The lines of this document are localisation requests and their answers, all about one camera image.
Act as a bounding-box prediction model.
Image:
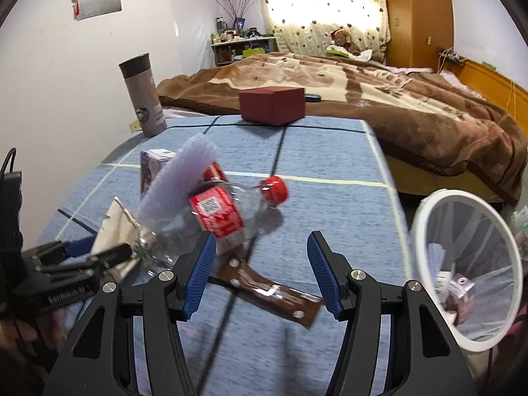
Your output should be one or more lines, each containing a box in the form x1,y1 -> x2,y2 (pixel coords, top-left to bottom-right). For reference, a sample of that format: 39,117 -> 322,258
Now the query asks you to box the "brown snack wrapper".
216,256 -> 324,330

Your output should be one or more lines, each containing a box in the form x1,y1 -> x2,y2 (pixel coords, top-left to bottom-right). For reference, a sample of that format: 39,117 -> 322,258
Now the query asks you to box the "blue checked tablecloth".
35,115 -> 413,396

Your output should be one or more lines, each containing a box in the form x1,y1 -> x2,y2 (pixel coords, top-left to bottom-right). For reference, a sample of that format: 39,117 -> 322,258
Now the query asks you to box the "wooden headboard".
458,58 -> 528,122

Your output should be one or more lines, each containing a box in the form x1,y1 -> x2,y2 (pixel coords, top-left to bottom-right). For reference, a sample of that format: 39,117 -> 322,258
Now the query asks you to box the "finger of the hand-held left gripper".
22,235 -> 97,269
41,243 -> 133,276

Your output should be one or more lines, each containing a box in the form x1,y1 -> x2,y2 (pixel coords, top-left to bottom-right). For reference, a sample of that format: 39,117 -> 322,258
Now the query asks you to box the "dark red box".
239,86 -> 306,126

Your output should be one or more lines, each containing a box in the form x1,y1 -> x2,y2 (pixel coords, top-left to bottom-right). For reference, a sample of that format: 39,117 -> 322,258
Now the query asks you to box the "small purple carton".
139,149 -> 176,201

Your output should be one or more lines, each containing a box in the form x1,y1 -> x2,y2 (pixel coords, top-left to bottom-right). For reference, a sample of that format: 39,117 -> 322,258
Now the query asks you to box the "white round waste bin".
410,190 -> 524,353

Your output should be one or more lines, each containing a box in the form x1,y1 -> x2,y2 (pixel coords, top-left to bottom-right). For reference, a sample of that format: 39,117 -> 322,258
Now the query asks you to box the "grey thermos flask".
119,53 -> 168,138

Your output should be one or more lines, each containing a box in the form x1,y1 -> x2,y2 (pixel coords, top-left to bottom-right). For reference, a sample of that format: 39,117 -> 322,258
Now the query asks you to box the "power strip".
436,47 -> 469,64

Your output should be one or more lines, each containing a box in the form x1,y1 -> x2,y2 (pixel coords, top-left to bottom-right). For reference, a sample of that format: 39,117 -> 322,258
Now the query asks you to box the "bed with brown blanket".
157,51 -> 528,206

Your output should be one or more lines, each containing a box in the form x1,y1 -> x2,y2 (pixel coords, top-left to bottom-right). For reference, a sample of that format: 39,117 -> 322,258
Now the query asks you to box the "cream paper bag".
88,196 -> 143,281

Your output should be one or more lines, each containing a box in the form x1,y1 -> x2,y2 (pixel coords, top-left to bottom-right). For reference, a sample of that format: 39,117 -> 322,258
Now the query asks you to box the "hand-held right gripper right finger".
306,231 -> 479,396

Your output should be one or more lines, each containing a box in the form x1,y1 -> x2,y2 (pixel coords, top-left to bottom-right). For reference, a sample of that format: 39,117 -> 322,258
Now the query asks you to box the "pale pink bedding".
437,70 -> 487,100

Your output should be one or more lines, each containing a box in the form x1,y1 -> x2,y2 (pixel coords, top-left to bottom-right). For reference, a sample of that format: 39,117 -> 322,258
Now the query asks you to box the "clear plastic bottle red label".
136,175 -> 289,275

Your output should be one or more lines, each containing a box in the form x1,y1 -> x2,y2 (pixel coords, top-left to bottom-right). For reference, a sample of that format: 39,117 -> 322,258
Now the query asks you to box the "wooden wardrobe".
379,0 -> 454,69

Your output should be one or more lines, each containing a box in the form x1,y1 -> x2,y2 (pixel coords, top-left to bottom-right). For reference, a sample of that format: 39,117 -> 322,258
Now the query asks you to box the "pink milk carton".
443,274 -> 475,324

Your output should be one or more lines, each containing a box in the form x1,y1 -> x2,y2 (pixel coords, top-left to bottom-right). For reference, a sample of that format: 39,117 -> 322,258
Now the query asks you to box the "person's left hand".
6,314 -> 67,364

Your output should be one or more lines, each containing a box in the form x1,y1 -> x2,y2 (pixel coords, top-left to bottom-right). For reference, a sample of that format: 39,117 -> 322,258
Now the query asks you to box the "brown teddy bear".
330,28 -> 354,55

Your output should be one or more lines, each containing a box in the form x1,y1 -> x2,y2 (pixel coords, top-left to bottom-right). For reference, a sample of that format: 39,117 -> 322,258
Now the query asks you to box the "small cluttered shelf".
210,33 -> 276,67

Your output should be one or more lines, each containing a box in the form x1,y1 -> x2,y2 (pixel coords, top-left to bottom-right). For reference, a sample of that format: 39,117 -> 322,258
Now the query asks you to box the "lavender foam wrap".
137,133 -> 220,232

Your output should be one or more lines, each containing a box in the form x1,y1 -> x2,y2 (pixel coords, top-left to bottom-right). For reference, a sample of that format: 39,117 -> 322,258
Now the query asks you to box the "vase with purple branches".
212,0 -> 265,30

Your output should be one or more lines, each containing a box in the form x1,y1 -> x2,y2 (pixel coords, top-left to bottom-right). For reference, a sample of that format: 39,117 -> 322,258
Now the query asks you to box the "heart print curtain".
256,0 -> 390,54

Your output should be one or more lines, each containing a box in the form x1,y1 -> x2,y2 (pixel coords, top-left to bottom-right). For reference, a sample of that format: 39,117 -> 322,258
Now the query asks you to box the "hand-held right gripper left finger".
43,231 -> 217,396

